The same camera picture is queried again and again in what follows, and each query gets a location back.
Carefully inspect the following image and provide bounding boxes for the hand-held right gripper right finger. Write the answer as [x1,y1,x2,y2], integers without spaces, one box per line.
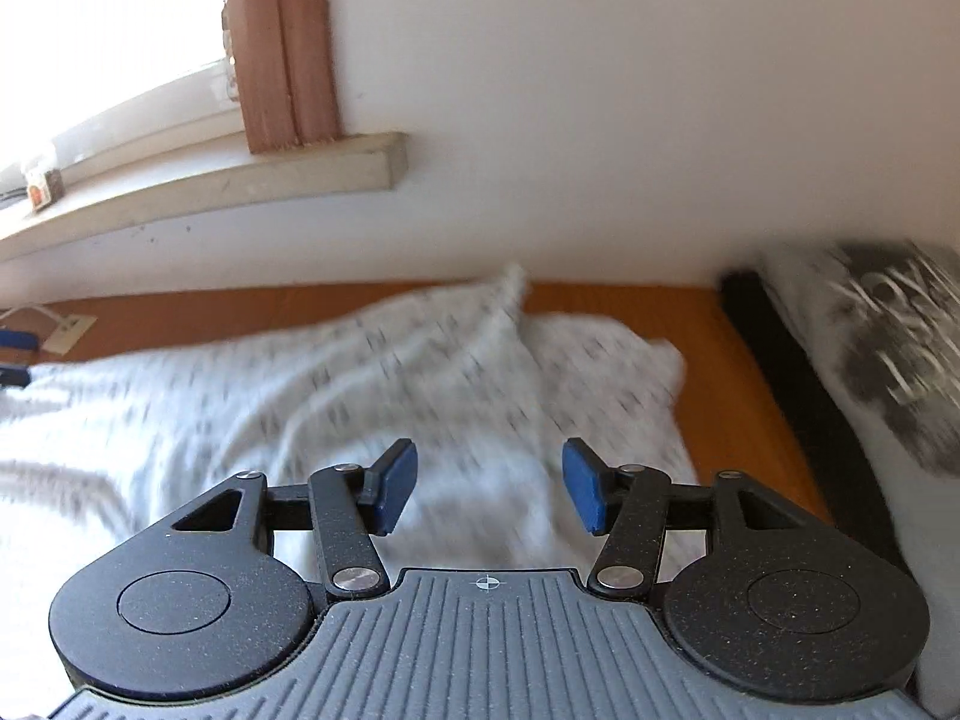
[562,436,811,602]

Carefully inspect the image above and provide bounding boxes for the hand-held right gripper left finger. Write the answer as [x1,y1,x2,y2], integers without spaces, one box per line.
[171,439,418,602]

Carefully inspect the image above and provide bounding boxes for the white checker-print garment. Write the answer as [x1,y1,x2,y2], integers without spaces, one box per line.
[0,264,702,717]

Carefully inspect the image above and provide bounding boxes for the black folded clothes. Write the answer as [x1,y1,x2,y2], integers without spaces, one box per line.
[720,268,912,578]

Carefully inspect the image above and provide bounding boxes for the cream stone window sill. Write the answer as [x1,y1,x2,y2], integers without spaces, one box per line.
[0,133,410,263]

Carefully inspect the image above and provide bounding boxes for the white framed window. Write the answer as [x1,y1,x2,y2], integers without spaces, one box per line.
[0,0,248,188]

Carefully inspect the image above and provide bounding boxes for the grey printed t-shirt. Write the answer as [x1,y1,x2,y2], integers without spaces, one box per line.
[757,238,960,717]

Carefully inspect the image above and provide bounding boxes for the wooden window frame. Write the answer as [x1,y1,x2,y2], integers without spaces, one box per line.
[223,0,344,155]

